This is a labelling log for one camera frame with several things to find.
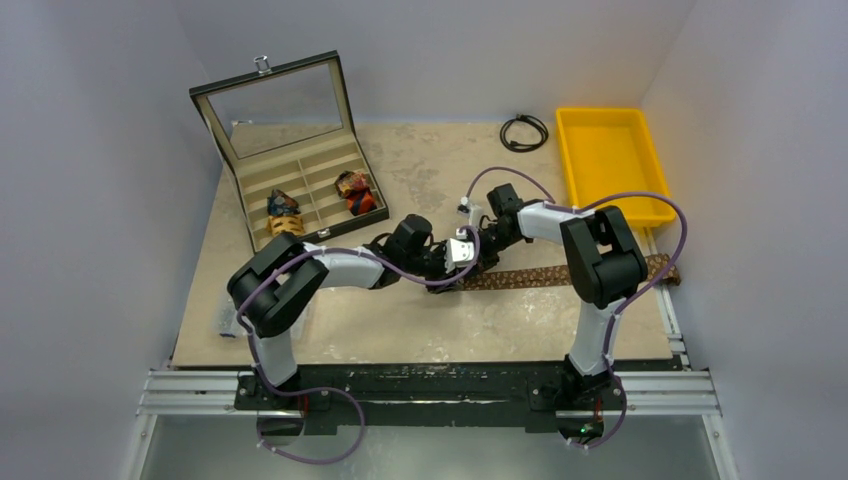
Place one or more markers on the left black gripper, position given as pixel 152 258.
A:
pixel 441 274

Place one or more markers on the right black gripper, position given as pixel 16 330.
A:
pixel 482 244

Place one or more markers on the brown floral tie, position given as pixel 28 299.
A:
pixel 553 276

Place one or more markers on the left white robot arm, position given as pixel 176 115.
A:
pixel 273 289

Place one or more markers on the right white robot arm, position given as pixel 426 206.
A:
pixel 605 266

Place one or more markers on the orange navy rolled tie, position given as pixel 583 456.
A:
pixel 361 202

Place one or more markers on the multicolour patterned rolled tie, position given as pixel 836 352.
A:
pixel 350 182

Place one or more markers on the yellow plastic tray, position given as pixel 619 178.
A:
pixel 605 151

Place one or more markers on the yellow patterned rolled tie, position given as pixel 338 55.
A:
pixel 291 224

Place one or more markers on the dark floral rolled tie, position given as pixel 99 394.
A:
pixel 280 204

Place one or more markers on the black tie display box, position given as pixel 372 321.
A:
pixel 289 127

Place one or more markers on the clear plastic screw box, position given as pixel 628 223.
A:
pixel 226 325

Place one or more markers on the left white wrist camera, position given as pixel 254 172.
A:
pixel 460 250

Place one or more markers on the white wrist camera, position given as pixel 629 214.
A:
pixel 472 213
pixel 460 250

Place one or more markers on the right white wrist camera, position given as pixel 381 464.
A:
pixel 472 213

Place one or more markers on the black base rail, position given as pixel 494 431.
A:
pixel 535 396

